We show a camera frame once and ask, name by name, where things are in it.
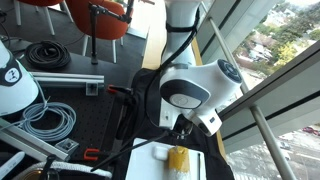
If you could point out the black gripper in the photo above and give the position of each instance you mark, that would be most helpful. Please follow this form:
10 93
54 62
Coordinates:
182 127

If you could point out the black fleece jacket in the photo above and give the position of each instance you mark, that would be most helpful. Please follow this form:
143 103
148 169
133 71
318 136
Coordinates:
143 108

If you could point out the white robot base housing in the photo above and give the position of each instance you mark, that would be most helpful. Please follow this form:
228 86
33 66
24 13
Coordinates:
17 86

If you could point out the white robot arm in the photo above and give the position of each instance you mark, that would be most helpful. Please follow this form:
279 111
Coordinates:
189 90

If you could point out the yellow and white roll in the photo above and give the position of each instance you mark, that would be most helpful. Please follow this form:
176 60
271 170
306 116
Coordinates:
178 163

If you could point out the small white case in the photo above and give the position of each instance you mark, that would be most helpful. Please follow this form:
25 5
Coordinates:
160 153

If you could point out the white board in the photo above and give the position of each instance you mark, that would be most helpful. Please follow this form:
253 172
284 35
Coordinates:
143 166

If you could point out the black perforated breadboard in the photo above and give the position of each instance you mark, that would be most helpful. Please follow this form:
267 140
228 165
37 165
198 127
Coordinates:
96 122

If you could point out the orange chair with white legs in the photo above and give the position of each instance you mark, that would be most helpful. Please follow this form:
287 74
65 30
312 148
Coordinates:
81 17

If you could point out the upper orange-handled clamp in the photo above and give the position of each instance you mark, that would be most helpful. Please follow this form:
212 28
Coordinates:
114 89

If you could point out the orange-handled clamp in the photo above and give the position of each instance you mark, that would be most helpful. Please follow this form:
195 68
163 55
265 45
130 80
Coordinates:
93 154
114 89

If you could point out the lower orange-handled clamp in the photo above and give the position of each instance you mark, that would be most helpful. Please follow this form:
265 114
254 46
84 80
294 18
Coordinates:
93 154

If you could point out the grey metal railing post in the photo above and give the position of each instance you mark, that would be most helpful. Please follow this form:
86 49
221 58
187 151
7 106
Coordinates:
281 163

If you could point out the small grey mounting bracket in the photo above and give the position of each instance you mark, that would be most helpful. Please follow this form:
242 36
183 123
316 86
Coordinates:
67 146

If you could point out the black camera stand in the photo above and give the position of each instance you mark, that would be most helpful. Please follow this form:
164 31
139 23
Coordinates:
109 21

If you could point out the upper aluminium extrusion rail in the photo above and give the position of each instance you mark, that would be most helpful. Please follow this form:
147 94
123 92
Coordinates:
91 83

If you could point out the aluminium extrusion rail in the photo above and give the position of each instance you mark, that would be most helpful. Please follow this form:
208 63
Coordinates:
31 145
91 83

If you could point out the lower aluminium extrusion rail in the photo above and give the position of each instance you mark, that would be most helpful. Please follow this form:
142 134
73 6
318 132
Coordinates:
31 145

